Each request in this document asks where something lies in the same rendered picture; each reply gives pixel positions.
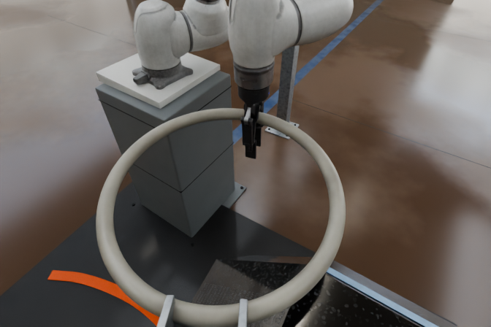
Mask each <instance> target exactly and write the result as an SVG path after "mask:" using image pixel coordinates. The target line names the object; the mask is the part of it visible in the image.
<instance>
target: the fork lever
mask: <svg viewBox="0 0 491 327"><path fill-rule="evenodd" d="M174 306H175V296H174V295H167V297H166V299H165V302H164V306H163V309H162V311H161V315H160V318H159V321H158V324H157V327H191V326H185V325H181V324H178V323H173V319H172V316H173V310H174ZM247 315H248V299H240V306H239V317H238V326H237V327H247Z"/></svg>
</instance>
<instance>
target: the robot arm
mask: <svg viewBox="0 0 491 327"><path fill-rule="evenodd" d="M353 8H354V2H353V0H229V6H227V3H226V1H225V0H186V2H185V4H184V6H183V10H181V11H175V10H174V8H173V7H172V6H171V5H170V4H168V3H167V2H165V1H162V0H147V1H144V2H142V3H140V4H139V6H138V8H137V9H136V11H135V14H134V39H135V43H136V47H137V52H138V55H139V57H140V62H141V66H142V67H140V68H138V69H134V70H132V74H133V75H134V76H135V77H134V78H133V81H134V82H135V84H136V85H139V84H142V83H145V82H148V83H150V84H151V85H153V86H154V87H155V88H156V89H157V90H161V89H164V88H165V87H166V86H168V85H170V84H172V83H174V82H176V81H178V80H180V79H182V78H184V77H186V76H189V75H192V74H193V69H190V68H188V67H185V66H183V65H182V64H181V61H180V57H182V56H183V55H185V54H187V53H189V52H194V51H199V50H206V49H209V48H212V47H216V46H219V45H221V44H223V43H225V42H226V41H227V40H229V46H230V49H231V51H232V54H233V65H234V76H235V77H234V79H235V82H236V83H237V89H238V96H239V97H240V99H242V100H243V101H244V102H245V103H244V110H245V114H244V117H241V123H242V134H243V140H242V142H243V145H245V156H246V157H248V158H254V159H256V146H259V147H260V146H261V137H262V128H261V127H264V125H262V124H258V123H256V122H257V121H258V119H259V112H263V113H264V100H266V99H267V98H268V96H269V95H270V84H271V83H272V81H273V74H274V65H275V55H278V54H279V53H281V52H283V51H284V50H286V49H287V48H290V47H294V46H297V45H306V44H310V43H313V42H317V41H319V40H322V39H325V38H327V37H329V36H331V35H333V34H334V33H336V32H337V31H338V30H339V29H340V28H342V27H343V26H344V25H346V24H347V23H348V21H349V20H350V18H351V15H352V12H353Z"/></svg>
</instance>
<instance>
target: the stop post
mask: <svg viewBox="0 0 491 327"><path fill-rule="evenodd" d="M298 53H299V45H297V46H294V47H290V48H287V49H286V50H284V51H283V52H282V60H281V76H280V84H279V92H278V108H277V118H280V119H282V120H285V121H286V122H288V123H291V124H292V125H294V126H296V127H298V126H299V124H296V123H293V122H290V115H291V108H292V98H293V92H294V81H295V75H296V69H297V58H298ZM264 131H266V132H269V133H271V134H275V135H276V136H280V137H283V138H284V139H289V138H290V137H288V136H287V135H285V134H283V133H281V132H280V131H277V130H275V129H274V128H271V127H267V128H266V129H265V130H264Z"/></svg>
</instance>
